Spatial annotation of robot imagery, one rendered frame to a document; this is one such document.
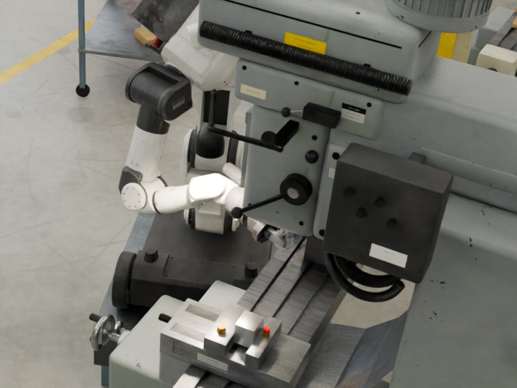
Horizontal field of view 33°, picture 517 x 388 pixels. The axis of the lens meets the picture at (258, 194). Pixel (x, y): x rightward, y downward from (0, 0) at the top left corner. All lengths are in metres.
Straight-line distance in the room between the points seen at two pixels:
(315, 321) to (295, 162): 0.60
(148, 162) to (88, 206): 1.98
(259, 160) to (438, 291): 0.50
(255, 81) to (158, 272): 1.29
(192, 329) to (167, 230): 1.08
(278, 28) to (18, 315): 2.28
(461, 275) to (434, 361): 0.24
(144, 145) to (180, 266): 0.79
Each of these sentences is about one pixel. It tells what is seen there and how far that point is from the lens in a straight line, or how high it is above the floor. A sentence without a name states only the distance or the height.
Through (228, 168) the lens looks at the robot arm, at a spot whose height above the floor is 1.29.
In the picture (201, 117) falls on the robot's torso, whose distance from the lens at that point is 2.79.
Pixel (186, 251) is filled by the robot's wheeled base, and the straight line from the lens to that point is 3.18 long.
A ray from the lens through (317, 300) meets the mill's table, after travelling 2.47.
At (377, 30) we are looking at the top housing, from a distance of 1.73.
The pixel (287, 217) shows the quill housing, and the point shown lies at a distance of 2.04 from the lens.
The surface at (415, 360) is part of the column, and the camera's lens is 1.97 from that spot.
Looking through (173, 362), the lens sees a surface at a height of 0.83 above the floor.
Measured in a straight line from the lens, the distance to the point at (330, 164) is 1.89.
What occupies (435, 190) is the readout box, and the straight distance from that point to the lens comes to 1.55.
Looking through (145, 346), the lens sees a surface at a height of 0.74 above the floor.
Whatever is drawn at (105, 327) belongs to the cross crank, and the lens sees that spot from 2.75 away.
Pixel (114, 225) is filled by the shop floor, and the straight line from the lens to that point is 4.24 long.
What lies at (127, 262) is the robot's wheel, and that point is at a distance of 3.08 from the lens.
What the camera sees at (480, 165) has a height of 1.65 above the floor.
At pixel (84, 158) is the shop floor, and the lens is 4.73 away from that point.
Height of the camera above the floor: 2.55
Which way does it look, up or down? 34 degrees down
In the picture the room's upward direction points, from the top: 7 degrees clockwise
